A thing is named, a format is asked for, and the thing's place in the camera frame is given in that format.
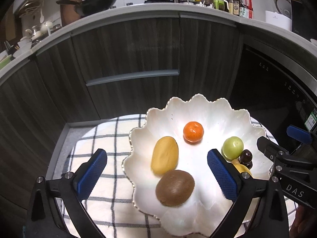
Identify dark cherry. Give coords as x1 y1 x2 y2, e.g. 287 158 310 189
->
244 162 253 169
239 149 253 164

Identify yellow lemon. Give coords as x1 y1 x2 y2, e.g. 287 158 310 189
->
231 159 252 175

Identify orange mandarin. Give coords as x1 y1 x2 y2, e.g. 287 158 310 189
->
183 121 204 143

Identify brown kiwi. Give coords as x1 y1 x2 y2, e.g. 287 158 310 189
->
155 170 195 207

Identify yellow mango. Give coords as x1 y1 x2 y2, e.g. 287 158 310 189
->
151 136 179 176

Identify white scalloped bowl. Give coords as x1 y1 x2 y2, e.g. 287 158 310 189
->
122 94 272 237

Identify checkered table cloth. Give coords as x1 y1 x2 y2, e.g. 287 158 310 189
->
55 113 299 238

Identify black microwave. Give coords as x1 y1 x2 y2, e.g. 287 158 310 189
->
291 0 316 41

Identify white box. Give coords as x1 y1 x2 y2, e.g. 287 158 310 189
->
265 11 292 31

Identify red label bottle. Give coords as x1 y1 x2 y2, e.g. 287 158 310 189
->
240 0 254 19

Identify dark soy sauce bottle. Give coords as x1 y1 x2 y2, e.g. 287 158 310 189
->
233 0 240 16

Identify green basin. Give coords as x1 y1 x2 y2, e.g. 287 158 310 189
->
0 55 12 69

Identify gas stove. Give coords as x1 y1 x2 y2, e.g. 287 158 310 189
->
144 0 173 3

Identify white teapot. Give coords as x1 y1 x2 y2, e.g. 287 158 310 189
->
40 21 53 33

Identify black wok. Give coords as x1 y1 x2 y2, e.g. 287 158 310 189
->
56 0 116 17

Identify grey drawer handle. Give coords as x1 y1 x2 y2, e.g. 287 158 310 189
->
86 69 180 86

